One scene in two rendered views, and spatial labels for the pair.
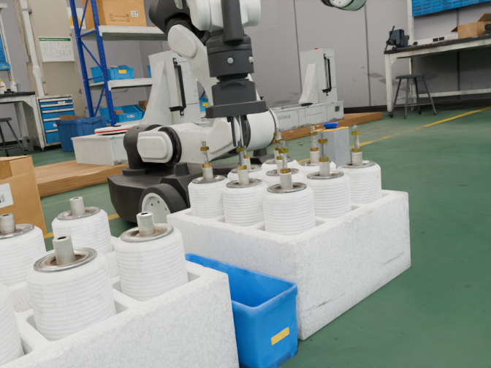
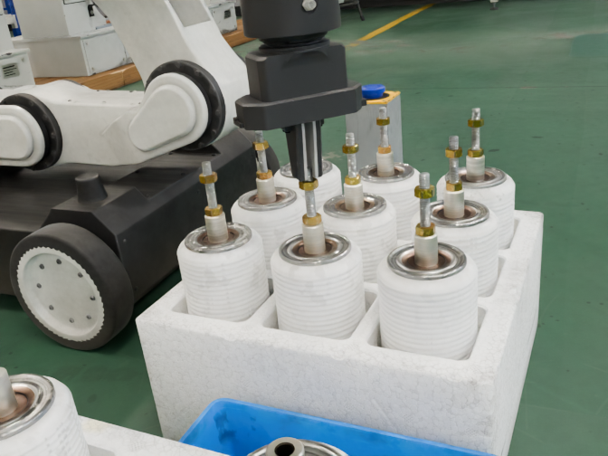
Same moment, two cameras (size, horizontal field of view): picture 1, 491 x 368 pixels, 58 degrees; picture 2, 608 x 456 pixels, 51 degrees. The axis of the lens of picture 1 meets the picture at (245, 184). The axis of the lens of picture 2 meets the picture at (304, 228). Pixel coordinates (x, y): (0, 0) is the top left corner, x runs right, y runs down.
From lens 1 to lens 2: 42 cm
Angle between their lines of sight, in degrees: 23
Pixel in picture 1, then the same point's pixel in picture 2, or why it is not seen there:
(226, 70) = (299, 26)
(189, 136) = (80, 113)
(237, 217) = (319, 320)
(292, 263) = (482, 417)
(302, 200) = (472, 287)
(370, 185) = (507, 213)
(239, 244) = (342, 380)
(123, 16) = not seen: outside the picture
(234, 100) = (308, 89)
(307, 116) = not seen: hidden behind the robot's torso
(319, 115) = not seen: hidden behind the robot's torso
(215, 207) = (248, 293)
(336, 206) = (486, 270)
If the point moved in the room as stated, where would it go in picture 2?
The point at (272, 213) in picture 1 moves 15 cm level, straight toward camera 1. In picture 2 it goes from (417, 318) to (521, 417)
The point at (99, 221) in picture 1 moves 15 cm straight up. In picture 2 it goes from (66, 420) to (8, 234)
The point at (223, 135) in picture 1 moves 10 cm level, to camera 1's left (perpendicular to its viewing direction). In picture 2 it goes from (171, 118) to (105, 130)
